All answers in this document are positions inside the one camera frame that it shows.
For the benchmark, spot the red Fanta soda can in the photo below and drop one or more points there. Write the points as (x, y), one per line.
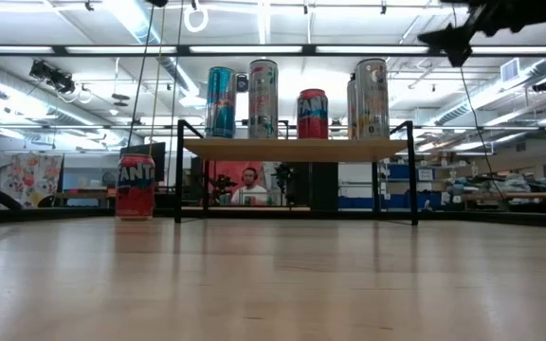
(135, 189)
(312, 113)

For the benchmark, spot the floral print banner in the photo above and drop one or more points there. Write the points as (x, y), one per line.
(26, 180)

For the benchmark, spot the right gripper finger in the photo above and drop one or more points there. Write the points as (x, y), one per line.
(453, 42)

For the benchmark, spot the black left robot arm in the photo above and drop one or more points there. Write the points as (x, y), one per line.
(158, 2)

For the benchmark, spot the black boxes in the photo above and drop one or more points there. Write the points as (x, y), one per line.
(311, 184)

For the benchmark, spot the wooden shelf black metal frame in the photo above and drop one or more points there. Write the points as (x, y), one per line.
(296, 149)

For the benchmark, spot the round black hanging device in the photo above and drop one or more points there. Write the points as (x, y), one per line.
(242, 83)

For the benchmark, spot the cluttered wooden workbench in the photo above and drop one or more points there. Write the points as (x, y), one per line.
(515, 195)

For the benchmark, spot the blue slim energy drink can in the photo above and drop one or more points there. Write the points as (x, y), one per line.
(221, 102)

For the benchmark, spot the red panel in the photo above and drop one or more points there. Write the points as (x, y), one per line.
(228, 169)

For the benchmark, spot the black aluminium table frame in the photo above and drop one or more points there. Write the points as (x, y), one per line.
(491, 218)

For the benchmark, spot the black hanging camera cluster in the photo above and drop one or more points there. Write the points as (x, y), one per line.
(60, 80)

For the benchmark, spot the blue cabinet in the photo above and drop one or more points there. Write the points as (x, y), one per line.
(398, 171)

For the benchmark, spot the small black robot arm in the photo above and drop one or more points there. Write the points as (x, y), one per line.
(223, 184)
(282, 175)

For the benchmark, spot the person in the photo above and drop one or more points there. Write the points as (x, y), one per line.
(250, 194)

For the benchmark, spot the white slim beverage can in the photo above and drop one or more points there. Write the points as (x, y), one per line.
(372, 99)
(263, 99)
(351, 109)

